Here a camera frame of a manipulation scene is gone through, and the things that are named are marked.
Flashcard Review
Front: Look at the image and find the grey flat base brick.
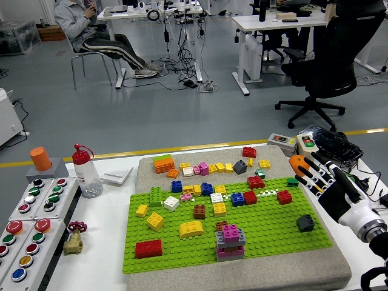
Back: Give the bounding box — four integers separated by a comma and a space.
217, 254, 245, 263

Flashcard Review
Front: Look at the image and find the brass valve red handwheel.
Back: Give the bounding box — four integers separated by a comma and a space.
62, 220, 88, 256

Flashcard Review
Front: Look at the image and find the grey switch box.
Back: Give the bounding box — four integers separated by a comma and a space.
267, 133, 298, 158

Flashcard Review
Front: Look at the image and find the cream switch box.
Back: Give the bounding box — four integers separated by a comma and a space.
296, 134, 319, 160

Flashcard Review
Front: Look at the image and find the yellow arched brick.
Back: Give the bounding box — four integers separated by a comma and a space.
178, 220, 206, 239

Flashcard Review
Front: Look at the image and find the red four-stud brick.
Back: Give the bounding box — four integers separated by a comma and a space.
242, 190, 258, 206
277, 190, 293, 205

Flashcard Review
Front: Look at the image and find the large yellow four-stud brick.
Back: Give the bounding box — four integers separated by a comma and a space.
146, 212, 165, 232

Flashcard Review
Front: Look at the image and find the wide red brick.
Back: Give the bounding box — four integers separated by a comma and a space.
247, 175, 266, 190

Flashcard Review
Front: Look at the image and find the orange cylinder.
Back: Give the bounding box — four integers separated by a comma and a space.
29, 147, 53, 172

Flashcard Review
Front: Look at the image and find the wooden pallet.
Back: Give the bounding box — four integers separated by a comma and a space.
36, 24, 67, 42

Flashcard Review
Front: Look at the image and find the orange fruit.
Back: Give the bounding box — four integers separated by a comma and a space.
288, 155, 310, 178

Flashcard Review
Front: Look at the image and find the red-capped squeeze bottle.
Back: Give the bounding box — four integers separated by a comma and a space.
72, 144, 104, 199

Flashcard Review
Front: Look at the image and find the white wall switch plate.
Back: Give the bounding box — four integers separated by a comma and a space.
99, 166, 134, 186

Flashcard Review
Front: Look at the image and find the white cabinet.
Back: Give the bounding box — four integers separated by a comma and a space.
0, 87, 30, 148

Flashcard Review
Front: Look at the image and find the grey block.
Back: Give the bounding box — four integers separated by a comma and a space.
25, 157, 70, 184

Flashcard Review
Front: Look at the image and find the green tall brick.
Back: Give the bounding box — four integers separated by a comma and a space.
149, 186, 164, 208

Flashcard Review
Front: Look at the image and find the grey metal chair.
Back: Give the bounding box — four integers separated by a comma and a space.
62, 28, 119, 91

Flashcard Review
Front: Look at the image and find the magenta four-stud brick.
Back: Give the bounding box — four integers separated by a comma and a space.
222, 224, 240, 243

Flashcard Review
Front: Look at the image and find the seated person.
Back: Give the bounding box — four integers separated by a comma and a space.
53, 0, 164, 79
266, 0, 318, 64

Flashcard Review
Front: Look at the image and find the black bottle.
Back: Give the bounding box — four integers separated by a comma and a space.
258, 0, 269, 22

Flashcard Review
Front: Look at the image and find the black clear-lid case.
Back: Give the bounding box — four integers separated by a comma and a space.
298, 124, 364, 166

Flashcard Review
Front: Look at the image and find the grey push-button box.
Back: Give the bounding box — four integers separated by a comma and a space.
8, 178, 56, 221
33, 177, 80, 221

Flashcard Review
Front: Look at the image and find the large orange brick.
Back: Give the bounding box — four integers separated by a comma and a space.
153, 157, 176, 175

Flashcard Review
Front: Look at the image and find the green studded baseplate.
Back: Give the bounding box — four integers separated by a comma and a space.
122, 176, 333, 275

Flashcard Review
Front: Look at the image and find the grey emergency-stop button box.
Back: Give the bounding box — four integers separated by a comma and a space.
0, 218, 67, 291
0, 219, 35, 273

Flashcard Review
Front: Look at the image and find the black office chair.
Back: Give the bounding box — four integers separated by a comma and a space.
274, 12, 387, 133

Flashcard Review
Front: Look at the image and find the clear plastic crate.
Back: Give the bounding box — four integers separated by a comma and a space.
0, 19, 42, 56

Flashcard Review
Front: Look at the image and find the red eight-stud brick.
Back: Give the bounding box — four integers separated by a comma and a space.
135, 239, 164, 259

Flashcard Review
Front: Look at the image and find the white floor adapter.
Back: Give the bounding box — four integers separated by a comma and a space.
196, 81, 221, 93

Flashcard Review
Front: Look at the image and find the white computer tower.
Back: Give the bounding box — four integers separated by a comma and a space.
244, 35, 264, 83

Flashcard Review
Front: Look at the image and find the grey-brown mat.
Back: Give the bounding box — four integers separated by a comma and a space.
126, 144, 352, 291

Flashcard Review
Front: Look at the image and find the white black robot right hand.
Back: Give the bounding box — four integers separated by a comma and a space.
294, 151, 383, 236

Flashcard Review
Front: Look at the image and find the white desk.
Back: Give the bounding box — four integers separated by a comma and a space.
232, 10, 330, 96
96, 0, 204, 90

